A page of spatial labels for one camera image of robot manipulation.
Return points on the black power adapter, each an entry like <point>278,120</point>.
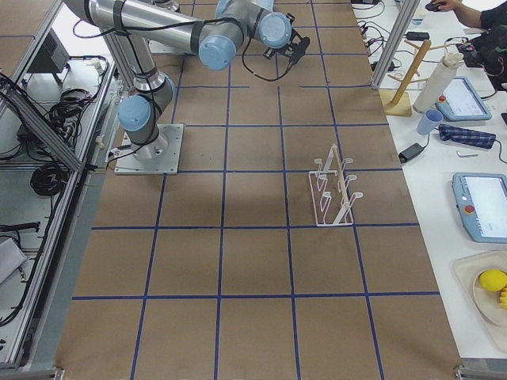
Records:
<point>410,152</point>

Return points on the wooden mug tree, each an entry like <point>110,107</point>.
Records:
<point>397,103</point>

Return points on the upper teach pendant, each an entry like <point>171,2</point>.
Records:
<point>460,102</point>

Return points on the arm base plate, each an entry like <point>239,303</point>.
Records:
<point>160,157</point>

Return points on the person forearm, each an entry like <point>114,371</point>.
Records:
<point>466,15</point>

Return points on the cream plate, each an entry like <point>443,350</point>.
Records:
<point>491,304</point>

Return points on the allen key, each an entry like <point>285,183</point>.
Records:
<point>466,155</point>

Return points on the yellow toy lemon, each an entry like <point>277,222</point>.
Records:
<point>493,280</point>

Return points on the beige tray on desk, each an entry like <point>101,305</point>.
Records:
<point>466,270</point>

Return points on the lower teach pendant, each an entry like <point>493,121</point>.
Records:
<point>481,203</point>

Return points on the blue plaid folded umbrella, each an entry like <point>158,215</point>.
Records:
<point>465,136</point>

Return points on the white wire cup rack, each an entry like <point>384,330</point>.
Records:
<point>329,184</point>

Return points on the blue cup on desk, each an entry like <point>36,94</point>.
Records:
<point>431,119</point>

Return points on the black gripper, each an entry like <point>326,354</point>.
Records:
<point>286,44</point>

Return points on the teach pendant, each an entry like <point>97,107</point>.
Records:
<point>481,203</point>
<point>460,102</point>

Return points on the person hand on mouse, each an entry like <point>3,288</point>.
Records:
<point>446,5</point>

